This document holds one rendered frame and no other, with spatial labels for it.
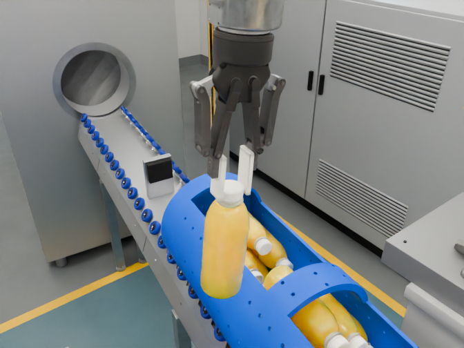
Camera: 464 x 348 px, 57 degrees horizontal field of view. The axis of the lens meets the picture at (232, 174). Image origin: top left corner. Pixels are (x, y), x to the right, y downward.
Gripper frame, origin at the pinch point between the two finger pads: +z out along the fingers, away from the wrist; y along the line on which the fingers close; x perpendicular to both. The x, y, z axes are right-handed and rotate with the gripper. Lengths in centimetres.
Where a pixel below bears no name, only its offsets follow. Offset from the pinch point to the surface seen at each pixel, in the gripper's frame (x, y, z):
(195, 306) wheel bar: -27, -8, 56
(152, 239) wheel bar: -59, -8, 56
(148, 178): -80, -14, 46
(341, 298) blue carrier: -1, -32, 39
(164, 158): -80, -20, 39
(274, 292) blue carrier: 0.8, -10.8, 26.8
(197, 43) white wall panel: -490, -221, 94
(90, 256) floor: -171, -5, 148
